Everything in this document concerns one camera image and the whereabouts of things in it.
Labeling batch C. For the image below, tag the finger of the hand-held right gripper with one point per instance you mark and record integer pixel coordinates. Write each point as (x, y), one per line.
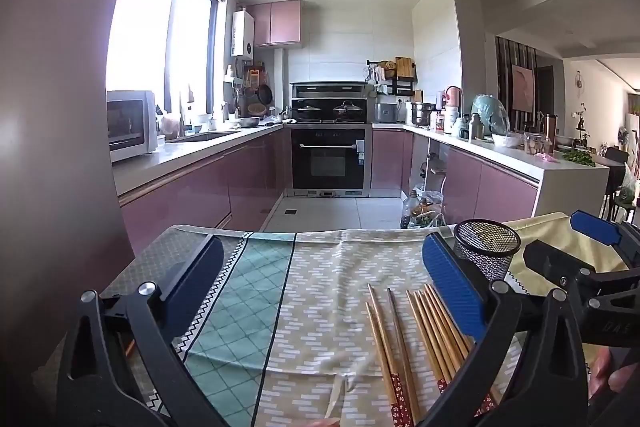
(595, 227)
(550, 262)

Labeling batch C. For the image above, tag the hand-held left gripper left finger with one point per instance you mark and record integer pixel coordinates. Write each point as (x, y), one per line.
(195, 279)

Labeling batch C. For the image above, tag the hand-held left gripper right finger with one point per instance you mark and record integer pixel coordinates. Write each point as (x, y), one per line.
(452, 287)

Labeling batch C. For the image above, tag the black mesh utensil holder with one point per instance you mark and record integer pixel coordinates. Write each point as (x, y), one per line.
(492, 257)

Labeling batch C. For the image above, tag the person's right hand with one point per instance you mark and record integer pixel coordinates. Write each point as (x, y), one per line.
(600, 377)

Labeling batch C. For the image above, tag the pale yellow cloth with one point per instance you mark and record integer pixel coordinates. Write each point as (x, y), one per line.
(545, 232)

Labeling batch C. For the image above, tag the green plastic bag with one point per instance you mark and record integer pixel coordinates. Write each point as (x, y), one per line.
(627, 187)

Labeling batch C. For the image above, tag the green leafy vegetables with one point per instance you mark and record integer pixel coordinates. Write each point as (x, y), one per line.
(577, 157)

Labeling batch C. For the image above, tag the black dining chair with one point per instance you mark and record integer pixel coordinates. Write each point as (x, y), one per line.
(615, 157)

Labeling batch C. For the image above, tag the small pink cloth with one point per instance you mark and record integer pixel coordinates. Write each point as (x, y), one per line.
(547, 158)

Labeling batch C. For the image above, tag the plastic oil bottle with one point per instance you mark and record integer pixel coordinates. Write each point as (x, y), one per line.
(409, 212)

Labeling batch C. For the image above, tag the plastic bags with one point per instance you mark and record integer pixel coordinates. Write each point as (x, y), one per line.
(430, 202)

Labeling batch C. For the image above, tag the pink kitchen base cabinets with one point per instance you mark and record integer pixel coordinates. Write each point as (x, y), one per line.
(480, 187)
(200, 187)

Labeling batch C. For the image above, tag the potted plant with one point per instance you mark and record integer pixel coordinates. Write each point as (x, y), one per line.
(580, 122)

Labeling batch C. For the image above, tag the white standing air conditioner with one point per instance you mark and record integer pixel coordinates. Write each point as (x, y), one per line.
(632, 127)

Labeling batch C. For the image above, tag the white bowl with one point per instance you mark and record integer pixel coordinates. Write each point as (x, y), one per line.
(506, 141)

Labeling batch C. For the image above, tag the green and beige patterned tablecloth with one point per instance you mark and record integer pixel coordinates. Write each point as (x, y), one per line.
(320, 307)

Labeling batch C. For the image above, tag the green plastic-covered appliance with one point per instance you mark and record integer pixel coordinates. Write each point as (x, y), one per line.
(490, 114)

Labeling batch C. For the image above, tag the steel flask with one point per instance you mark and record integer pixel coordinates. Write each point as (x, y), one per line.
(475, 127)

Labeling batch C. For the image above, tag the framed pink painting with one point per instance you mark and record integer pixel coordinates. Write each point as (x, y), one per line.
(522, 87)

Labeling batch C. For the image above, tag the steel faucet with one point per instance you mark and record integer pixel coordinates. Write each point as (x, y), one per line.
(184, 117)

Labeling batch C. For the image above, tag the white toaster oven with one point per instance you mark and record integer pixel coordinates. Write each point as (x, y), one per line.
(145, 122)

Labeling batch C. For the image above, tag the red label bottle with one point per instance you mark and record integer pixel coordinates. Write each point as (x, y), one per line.
(440, 122)

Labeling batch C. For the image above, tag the steel bowl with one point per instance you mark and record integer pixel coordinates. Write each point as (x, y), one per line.
(248, 122)

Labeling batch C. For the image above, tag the white jar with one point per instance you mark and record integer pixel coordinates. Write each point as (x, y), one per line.
(450, 117)

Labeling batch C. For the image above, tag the steel stockpot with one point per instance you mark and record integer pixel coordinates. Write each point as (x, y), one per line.
(422, 114)

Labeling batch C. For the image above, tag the black stove with oven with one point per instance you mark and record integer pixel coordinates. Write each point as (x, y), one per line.
(327, 162)

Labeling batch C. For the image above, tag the pink kettle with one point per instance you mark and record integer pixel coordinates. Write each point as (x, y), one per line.
(454, 97)

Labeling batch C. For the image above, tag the hanging black frying pan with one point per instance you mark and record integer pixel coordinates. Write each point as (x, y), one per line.
(265, 94)

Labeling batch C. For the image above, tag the black wok with lid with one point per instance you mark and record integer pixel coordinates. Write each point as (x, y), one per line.
(306, 109)
(346, 108)

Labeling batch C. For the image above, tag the hanging utensil rack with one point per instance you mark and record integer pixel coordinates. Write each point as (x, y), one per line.
(245, 77)

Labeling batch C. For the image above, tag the wooden cutting board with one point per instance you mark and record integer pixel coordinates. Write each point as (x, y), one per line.
(405, 67)

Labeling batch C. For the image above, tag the white water heater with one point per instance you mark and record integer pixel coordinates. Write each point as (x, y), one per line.
(243, 34)

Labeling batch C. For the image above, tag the kitchen window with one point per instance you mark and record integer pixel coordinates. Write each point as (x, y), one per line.
(145, 32)

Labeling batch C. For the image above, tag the wall clock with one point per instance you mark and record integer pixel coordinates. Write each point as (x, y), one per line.
(580, 82)

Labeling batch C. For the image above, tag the black wall rack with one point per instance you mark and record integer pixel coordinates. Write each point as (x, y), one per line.
(400, 84)

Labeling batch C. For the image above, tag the pink wall cabinet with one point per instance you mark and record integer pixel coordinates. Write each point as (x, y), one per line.
(277, 24)

